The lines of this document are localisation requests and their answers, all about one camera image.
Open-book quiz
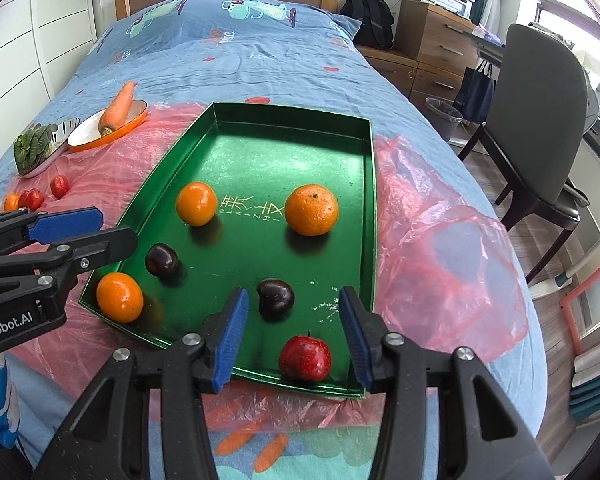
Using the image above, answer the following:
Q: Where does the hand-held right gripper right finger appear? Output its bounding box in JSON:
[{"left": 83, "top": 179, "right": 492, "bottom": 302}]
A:
[{"left": 339, "top": 286, "right": 552, "bottom": 480}]

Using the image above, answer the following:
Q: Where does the dark purple plum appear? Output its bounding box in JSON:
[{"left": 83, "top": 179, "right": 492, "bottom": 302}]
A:
[
  {"left": 256, "top": 278, "right": 296, "bottom": 322},
  {"left": 145, "top": 243, "right": 181, "bottom": 278}
]

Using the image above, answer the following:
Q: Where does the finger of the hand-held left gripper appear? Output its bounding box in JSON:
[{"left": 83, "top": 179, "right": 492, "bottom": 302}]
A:
[
  {"left": 0, "top": 226, "right": 139, "bottom": 292},
  {"left": 0, "top": 207, "right": 104, "bottom": 259}
]

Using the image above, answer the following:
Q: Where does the grey chair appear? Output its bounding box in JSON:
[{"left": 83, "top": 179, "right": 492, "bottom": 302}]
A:
[{"left": 457, "top": 23, "right": 593, "bottom": 283}]

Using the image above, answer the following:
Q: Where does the large orange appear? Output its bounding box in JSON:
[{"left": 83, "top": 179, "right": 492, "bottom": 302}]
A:
[{"left": 284, "top": 184, "right": 340, "bottom": 237}]

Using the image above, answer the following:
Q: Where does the wooden drawer cabinet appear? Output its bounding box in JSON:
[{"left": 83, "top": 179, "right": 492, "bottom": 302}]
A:
[{"left": 396, "top": 0, "right": 481, "bottom": 111}]

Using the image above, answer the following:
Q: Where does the orange white bowl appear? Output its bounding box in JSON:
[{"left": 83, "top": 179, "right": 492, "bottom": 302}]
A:
[{"left": 67, "top": 101, "right": 148, "bottom": 153}]

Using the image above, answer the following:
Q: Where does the teal white stack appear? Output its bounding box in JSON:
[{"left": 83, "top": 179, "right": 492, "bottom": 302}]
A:
[{"left": 569, "top": 349, "right": 600, "bottom": 421}]

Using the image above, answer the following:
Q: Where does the white wardrobe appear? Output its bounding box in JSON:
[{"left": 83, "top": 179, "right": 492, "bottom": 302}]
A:
[{"left": 0, "top": 0, "right": 116, "bottom": 186}]

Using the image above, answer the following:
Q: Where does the large bok choy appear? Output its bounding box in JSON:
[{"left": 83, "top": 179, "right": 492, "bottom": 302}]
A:
[{"left": 14, "top": 124, "right": 58, "bottom": 173}]

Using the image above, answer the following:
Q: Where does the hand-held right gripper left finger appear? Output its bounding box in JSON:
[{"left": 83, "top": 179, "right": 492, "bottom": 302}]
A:
[{"left": 45, "top": 287, "right": 250, "bottom": 480}]

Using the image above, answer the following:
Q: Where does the carrot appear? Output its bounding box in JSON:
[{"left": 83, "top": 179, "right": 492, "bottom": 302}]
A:
[{"left": 98, "top": 81, "right": 136, "bottom": 137}]

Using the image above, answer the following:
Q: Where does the navy bag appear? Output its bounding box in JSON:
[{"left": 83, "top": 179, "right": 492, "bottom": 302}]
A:
[{"left": 452, "top": 60, "right": 496, "bottom": 123}]

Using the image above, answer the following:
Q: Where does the pink metal frame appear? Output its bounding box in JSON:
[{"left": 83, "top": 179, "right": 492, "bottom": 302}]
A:
[{"left": 560, "top": 270, "right": 600, "bottom": 356}]

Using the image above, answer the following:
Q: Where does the green rectangular tray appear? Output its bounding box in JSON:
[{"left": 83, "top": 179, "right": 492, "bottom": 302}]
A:
[{"left": 78, "top": 102, "right": 378, "bottom": 401}]

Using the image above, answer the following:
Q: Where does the black backpack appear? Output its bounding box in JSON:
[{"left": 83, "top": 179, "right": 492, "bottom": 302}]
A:
[{"left": 340, "top": 0, "right": 395, "bottom": 51}]

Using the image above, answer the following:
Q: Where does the low wooden nightstand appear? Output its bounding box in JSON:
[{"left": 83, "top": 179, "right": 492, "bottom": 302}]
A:
[{"left": 360, "top": 45, "right": 421, "bottom": 101}]

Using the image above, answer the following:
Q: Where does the clear trash bin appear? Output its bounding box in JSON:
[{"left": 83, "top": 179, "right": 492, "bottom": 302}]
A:
[{"left": 425, "top": 97, "right": 464, "bottom": 143}]

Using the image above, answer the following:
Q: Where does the pink plastic sheet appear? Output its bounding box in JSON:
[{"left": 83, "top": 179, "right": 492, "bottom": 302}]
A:
[{"left": 0, "top": 102, "right": 529, "bottom": 433}]

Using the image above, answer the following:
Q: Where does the large red apple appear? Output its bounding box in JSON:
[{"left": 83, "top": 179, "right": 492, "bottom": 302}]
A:
[{"left": 279, "top": 331, "right": 332, "bottom": 382}]

